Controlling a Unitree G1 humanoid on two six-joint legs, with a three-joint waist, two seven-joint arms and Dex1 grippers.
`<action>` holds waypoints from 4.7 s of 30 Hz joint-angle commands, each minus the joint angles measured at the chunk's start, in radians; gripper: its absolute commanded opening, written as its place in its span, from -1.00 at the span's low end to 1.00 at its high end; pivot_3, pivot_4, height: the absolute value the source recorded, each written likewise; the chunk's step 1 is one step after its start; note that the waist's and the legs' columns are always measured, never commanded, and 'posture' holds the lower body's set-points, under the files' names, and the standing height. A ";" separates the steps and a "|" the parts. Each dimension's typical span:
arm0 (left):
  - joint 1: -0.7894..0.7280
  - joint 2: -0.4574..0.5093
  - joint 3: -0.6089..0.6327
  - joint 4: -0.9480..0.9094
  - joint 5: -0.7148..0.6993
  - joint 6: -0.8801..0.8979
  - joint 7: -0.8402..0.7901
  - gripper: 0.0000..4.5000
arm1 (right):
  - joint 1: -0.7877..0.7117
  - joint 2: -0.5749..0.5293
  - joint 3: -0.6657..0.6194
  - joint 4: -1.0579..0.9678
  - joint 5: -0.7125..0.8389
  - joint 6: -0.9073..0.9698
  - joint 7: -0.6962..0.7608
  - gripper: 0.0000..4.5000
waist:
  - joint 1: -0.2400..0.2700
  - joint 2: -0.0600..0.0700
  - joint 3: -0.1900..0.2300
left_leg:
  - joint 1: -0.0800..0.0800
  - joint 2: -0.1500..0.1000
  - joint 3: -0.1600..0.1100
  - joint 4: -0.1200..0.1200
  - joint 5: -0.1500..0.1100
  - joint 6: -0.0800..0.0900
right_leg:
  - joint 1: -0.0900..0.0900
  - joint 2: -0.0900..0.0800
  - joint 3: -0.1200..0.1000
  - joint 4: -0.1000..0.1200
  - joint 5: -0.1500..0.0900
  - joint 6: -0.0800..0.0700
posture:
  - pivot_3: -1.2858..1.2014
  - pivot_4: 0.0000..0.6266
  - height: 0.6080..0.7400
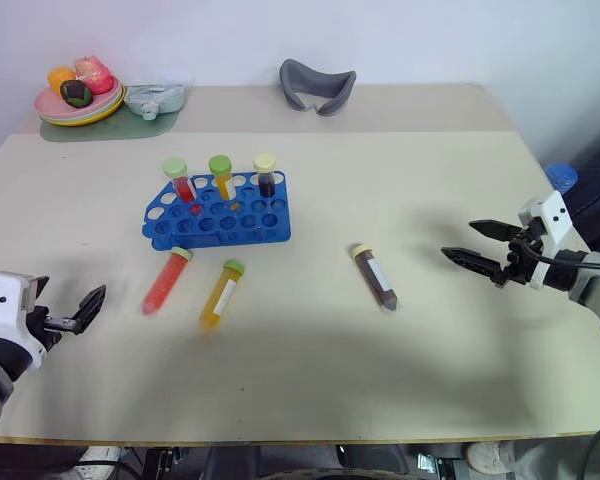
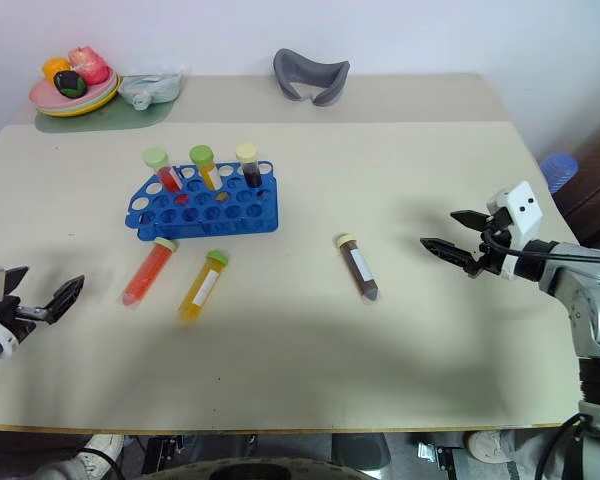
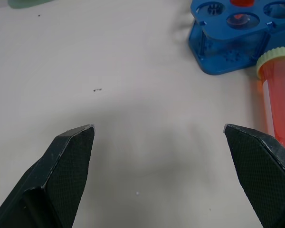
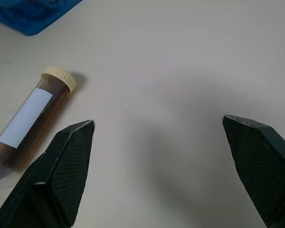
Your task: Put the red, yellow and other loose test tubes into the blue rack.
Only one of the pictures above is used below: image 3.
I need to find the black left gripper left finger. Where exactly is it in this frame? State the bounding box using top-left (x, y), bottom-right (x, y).
top-left (0, 123), bottom-right (96, 228)

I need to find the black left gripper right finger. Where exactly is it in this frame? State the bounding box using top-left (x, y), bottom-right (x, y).
top-left (223, 123), bottom-right (285, 228)

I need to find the orange tube with yellow cap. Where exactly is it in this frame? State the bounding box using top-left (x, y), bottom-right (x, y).
top-left (256, 47), bottom-right (285, 157)

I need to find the blue plastic tube rack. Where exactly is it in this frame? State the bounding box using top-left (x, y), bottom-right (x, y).
top-left (188, 0), bottom-right (285, 76)

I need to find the red tube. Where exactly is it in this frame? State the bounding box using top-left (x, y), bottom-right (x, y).
top-left (229, 0), bottom-right (255, 7)

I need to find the pale green object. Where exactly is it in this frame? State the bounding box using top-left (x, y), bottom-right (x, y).
top-left (7, 0), bottom-right (55, 10)

